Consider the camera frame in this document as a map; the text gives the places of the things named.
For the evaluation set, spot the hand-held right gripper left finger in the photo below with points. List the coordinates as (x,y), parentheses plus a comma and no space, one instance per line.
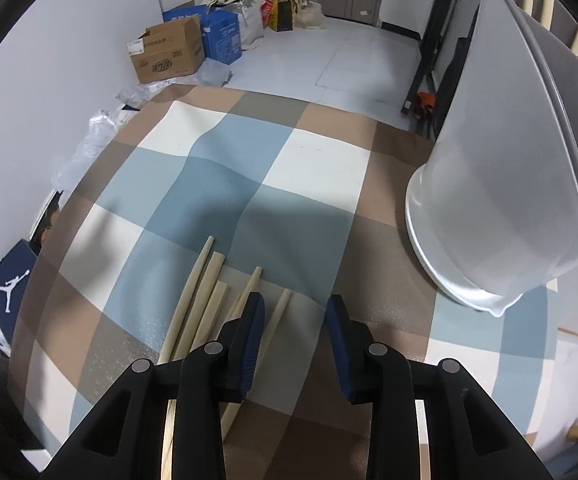
(249,345)

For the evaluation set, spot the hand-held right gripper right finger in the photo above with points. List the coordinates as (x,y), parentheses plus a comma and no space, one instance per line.
(339,340)

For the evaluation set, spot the pile of wooden chopsticks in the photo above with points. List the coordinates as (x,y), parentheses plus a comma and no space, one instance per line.
(189,292)

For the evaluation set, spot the translucent white utensil holder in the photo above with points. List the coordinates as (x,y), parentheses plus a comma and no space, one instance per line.
(494,185)

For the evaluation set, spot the printed snack box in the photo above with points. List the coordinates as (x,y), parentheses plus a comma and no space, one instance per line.
(46,232)

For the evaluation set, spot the dark blue shoe box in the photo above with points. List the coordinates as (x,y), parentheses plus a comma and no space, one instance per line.
(9,285)

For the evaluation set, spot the checked blue brown cloth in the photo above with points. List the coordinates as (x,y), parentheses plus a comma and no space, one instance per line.
(294,175)

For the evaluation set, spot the brown cardboard box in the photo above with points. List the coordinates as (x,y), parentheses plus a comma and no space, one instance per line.
(169,57)

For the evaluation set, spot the orange black object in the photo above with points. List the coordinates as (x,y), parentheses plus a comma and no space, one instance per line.
(425,100)

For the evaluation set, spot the blue cardboard box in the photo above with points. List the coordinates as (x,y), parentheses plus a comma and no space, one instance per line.
(221,35)

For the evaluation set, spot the white printed plastic bag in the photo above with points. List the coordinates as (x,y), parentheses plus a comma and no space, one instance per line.
(249,25)

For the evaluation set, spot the beige plastic bag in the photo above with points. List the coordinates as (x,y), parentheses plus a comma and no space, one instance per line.
(311,16)

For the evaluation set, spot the black yellow paper bag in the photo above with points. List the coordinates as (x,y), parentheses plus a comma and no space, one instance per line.
(284,17)

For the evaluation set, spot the red snack bag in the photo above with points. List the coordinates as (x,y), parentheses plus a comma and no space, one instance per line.
(268,10)

